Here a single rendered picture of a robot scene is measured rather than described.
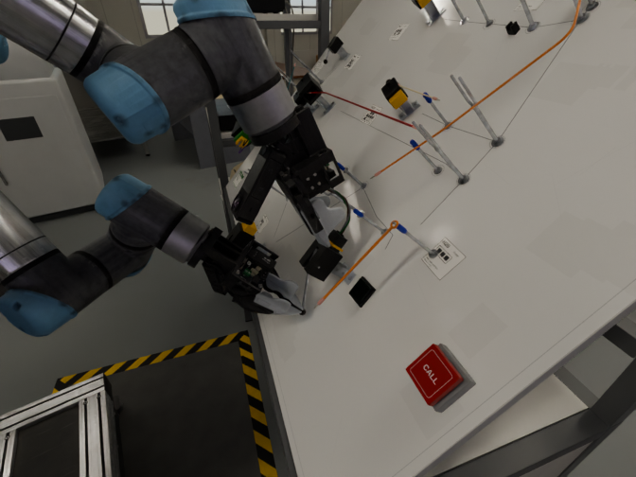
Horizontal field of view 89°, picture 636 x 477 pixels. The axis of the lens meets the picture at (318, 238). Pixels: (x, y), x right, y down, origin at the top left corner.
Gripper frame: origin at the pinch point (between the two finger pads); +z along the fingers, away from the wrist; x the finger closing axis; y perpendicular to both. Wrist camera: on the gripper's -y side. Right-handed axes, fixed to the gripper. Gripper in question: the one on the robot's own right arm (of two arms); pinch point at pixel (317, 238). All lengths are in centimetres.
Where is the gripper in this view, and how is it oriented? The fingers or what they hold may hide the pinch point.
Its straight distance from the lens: 54.3
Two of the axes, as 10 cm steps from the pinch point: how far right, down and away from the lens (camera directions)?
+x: -3.9, -4.5, 8.0
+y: 8.3, -5.5, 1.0
